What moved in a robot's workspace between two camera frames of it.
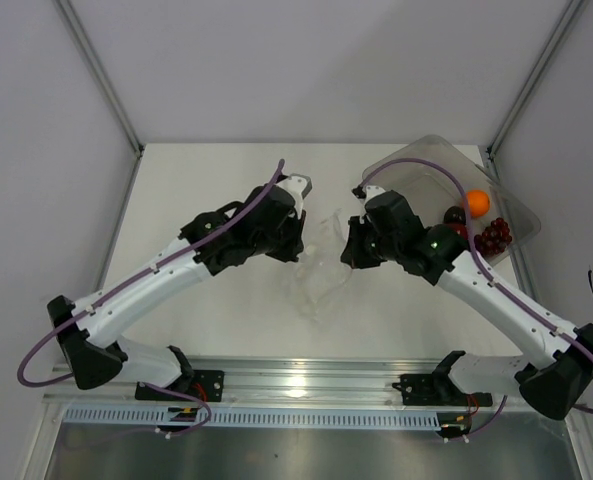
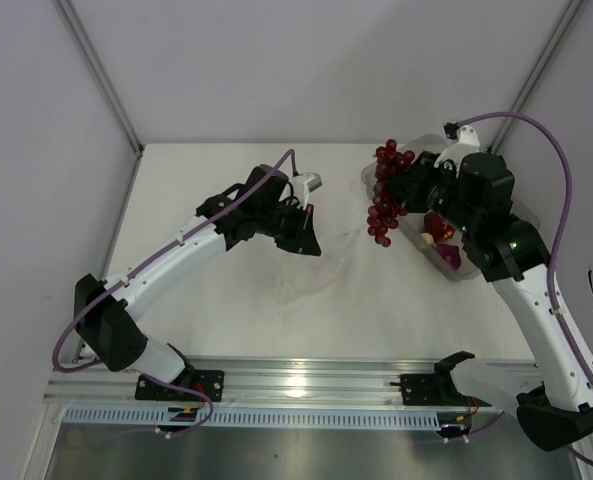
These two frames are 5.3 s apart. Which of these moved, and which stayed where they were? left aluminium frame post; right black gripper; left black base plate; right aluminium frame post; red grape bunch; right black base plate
Moved: right black gripper; red grape bunch
Stayed: left black base plate; right black base plate; right aluminium frame post; left aluminium frame post
